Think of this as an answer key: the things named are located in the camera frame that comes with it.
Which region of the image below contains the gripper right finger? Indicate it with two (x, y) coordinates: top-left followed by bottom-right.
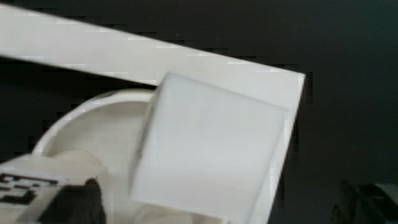
(332, 180), (398, 224)

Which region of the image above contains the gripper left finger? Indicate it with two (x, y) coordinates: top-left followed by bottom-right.
(10, 177), (108, 224)

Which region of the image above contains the white stool leg large tag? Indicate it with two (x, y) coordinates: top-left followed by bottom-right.
(0, 154), (102, 224)

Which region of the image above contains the white round stool seat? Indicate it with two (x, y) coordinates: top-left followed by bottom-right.
(31, 89), (154, 224)

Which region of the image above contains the white front fence wall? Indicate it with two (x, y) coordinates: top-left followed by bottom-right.
(245, 73), (307, 224)

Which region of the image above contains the white fence wall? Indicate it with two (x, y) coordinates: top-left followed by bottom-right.
(245, 73), (307, 224)
(0, 3), (305, 110)

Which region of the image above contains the white right fence wall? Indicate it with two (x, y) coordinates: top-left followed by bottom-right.
(0, 3), (305, 110)

